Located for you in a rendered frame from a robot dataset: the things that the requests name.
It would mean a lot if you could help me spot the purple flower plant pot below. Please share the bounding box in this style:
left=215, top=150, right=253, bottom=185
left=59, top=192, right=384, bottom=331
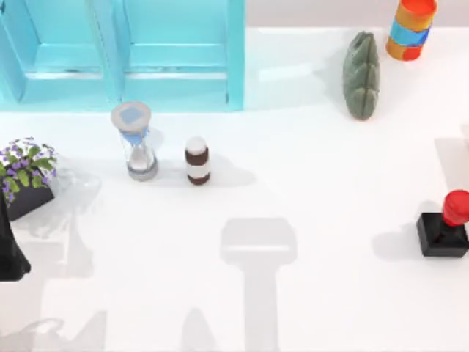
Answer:
left=0, top=136, right=58, bottom=222

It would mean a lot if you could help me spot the light blue rack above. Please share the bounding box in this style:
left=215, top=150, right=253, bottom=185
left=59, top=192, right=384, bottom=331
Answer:
left=0, top=0, right=245, bottom=113

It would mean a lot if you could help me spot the brown and white bottle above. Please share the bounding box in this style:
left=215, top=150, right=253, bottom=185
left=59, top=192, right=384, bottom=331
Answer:
left=184, top=136, right=212, bottom=186

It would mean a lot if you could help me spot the grey and blue hourglass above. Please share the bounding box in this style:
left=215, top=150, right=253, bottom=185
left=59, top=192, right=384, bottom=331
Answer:
left=111, top=100, right=160, bottom=182

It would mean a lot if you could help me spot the red and black stamp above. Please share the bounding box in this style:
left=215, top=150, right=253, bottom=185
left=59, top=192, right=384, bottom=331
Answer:
left=416, top=188, right=469, bottom=258

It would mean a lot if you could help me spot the orange and blue cup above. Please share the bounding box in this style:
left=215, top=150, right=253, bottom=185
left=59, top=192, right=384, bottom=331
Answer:
left=385, top=0, right=439, bottom=62

